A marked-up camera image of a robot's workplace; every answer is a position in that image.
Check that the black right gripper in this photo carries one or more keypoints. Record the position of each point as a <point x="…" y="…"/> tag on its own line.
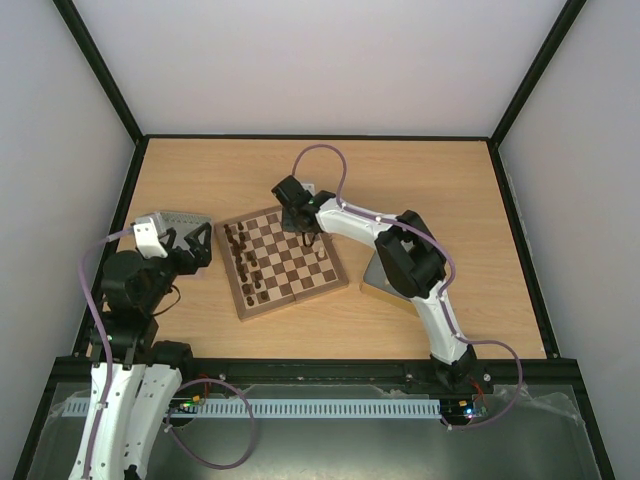
<point x="295" y="223"/>

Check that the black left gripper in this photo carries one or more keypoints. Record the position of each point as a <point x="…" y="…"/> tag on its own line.
<point x="203" y="256"/>

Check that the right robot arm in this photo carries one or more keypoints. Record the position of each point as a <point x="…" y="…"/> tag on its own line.
<point x="412" y="261"/>

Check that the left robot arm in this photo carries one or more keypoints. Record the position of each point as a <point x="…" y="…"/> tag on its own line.
<point x="133" y="376"/>

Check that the dark chess pieces group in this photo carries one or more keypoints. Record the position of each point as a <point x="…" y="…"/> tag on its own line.
<point x="244" y="275"/>

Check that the wooden chess board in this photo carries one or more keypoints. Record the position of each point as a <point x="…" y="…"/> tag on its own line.
<point x="291" y="273"/>

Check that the gold metal tin tray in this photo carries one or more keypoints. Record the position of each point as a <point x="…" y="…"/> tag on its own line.
<point x="375" y="284"/>

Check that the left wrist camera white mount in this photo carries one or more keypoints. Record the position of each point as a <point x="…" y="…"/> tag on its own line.
<point x="147" y="231"/>

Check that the light blue slotted cable duct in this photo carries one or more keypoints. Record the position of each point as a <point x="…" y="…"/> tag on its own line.
<point x="316" y="409"/>

